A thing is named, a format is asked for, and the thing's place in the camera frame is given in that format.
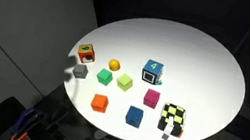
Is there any black equipment below table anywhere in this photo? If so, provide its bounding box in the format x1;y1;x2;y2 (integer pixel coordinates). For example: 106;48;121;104
0;94;116;140

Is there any orange block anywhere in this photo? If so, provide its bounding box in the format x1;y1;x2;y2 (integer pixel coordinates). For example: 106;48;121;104
90;94;109;113

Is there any black yellow checkered cube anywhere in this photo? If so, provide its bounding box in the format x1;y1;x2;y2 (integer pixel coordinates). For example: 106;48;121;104
158;103;186;140

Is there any blue number four cube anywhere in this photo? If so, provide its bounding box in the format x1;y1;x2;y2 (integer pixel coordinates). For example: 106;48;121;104
141;60;164;85

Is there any blue orange clamp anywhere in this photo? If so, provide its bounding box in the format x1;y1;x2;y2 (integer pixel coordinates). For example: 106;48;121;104
10;108;44;140

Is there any yellow ball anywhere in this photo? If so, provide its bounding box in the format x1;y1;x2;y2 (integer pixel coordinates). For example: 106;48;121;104
108;59;121;71

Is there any green block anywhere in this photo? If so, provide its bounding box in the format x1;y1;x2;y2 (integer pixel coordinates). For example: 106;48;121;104
97;69;113;86

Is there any yellow-green block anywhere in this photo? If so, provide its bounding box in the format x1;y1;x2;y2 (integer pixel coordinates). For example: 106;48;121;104
116;74;133;91

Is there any magenta block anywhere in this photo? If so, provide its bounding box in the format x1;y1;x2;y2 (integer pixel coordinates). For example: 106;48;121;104
143;89;161;109

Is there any blue block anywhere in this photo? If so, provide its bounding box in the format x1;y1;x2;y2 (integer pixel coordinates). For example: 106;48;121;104
125;106;144;128

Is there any grey block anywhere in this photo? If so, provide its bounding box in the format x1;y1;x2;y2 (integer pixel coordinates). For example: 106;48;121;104
72;64;88;79

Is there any orange number cube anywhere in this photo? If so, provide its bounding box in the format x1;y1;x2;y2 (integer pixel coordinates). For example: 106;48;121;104
77;43;95;64

